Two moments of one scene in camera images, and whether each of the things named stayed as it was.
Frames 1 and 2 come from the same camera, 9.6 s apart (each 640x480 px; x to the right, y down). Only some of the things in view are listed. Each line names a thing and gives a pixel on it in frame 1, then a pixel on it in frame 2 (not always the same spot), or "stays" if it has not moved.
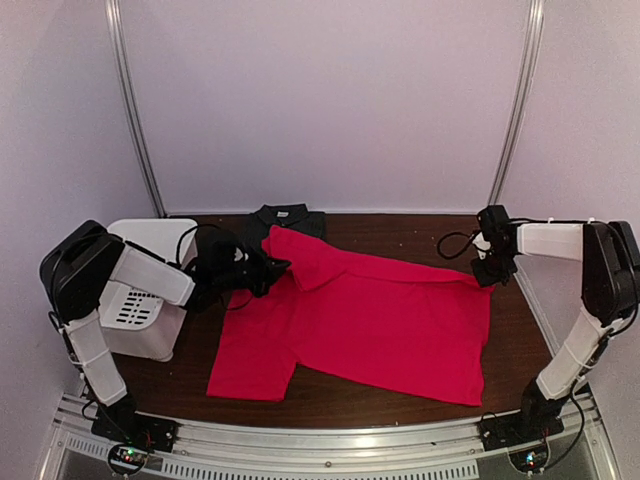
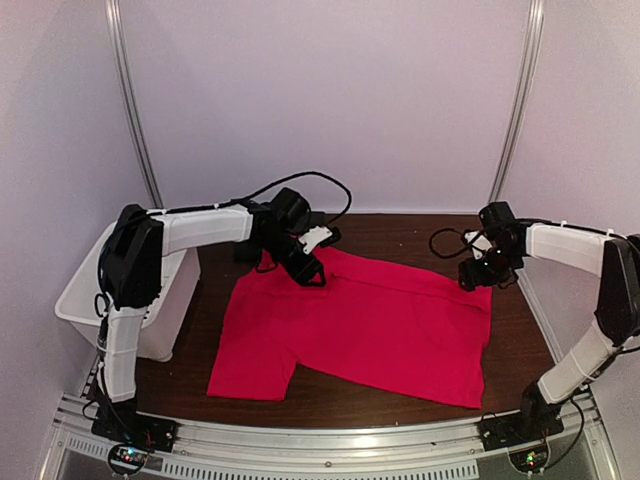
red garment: x=421 y=330 stays
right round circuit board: x=530 y=460 stays
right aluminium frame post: x=522 y=99 stays
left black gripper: x=276 y=268 to x=309 y=269
